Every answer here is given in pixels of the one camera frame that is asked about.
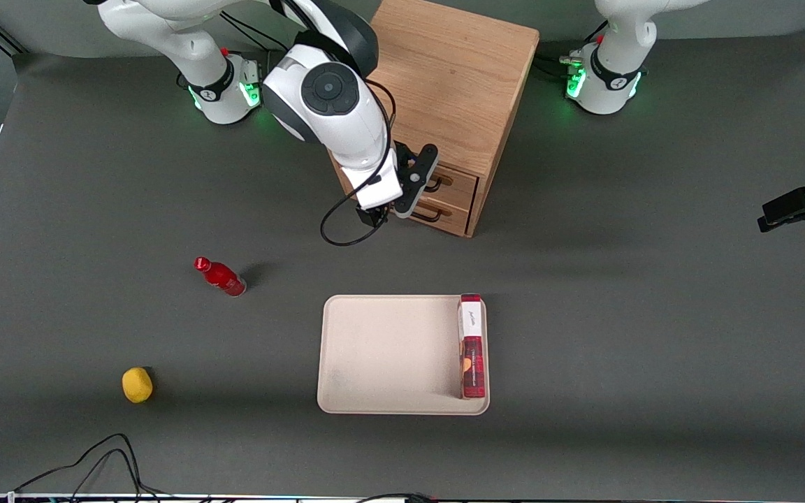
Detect light wooden drawer cabinet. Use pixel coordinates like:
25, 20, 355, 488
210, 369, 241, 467
329, 0, 540, 238

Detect beige plastic tray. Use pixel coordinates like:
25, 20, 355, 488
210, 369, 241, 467
317, 294, 491, 416

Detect small red bottle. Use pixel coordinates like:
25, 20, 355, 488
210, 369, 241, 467
194, 256, 247, 298

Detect red and white cookie box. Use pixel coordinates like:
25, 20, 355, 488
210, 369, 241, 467
458, 293, 487, 400

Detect yellow lemon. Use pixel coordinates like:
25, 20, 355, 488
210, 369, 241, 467
122, 367, 154, 404

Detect black wrist camera mount plate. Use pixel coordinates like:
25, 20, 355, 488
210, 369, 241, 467
392, 143, 440, 219

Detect black left base cables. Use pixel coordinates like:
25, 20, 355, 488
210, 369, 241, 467
534, 20, 609, 79

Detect black base cables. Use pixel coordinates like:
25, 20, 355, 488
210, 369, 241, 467
534, 20, 609, 79
219, 10, 284, 90

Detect black right base cables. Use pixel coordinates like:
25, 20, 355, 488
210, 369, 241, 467
219, 10, 284, 90

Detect black loose cable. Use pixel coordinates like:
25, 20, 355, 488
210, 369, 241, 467
15, 433, 166, 501
357, 493, 438, 503
60, 449, 145, 501

